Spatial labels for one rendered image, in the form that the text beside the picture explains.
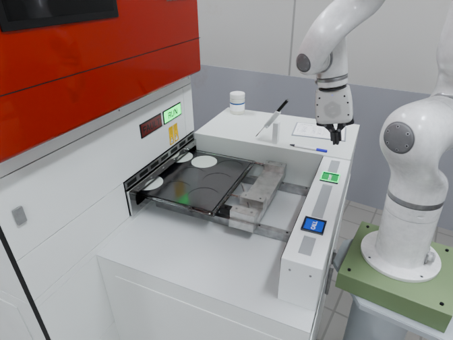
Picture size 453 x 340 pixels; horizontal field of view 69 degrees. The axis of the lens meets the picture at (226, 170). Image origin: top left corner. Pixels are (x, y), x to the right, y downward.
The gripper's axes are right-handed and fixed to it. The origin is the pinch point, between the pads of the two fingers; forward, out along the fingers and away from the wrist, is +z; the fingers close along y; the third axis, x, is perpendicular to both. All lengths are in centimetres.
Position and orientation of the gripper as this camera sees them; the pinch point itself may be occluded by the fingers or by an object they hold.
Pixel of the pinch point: (336, 137)
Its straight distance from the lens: 105.1
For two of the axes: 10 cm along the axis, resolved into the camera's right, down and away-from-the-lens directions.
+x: 4.1, -4.6, 7.9
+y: 8.9, 0.1, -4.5
